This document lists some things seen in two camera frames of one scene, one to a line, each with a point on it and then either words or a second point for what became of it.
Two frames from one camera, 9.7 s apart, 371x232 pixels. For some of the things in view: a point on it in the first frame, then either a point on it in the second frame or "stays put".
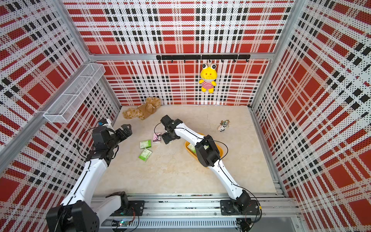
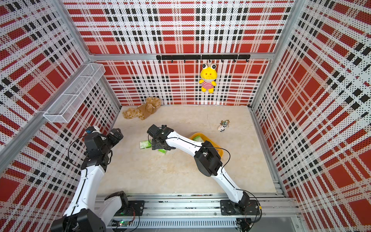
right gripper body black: x=167 y=137 to x=158 y=145
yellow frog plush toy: x=208 y=74 stays put
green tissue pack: x=145 y=154 to x=162 y=151
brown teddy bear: x=143 y=110 stays put
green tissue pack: x=145 y=144 stays put
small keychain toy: x=221 y=127 stays put
